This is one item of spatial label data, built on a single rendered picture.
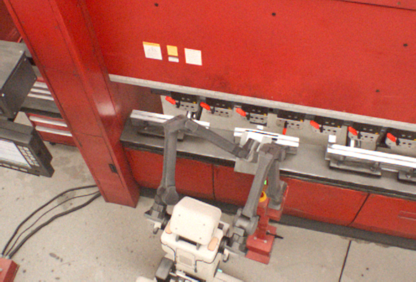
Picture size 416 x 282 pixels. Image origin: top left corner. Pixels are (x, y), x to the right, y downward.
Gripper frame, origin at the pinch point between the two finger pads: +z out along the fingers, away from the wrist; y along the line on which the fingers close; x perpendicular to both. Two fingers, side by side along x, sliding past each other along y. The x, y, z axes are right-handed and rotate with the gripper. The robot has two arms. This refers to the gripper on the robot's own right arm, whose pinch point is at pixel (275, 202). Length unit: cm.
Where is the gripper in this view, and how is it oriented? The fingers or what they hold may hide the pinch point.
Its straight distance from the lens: 299.7
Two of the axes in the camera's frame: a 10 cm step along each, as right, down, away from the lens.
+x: -9.4, -2.6, 2.0
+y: 3.1, -9.1, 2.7
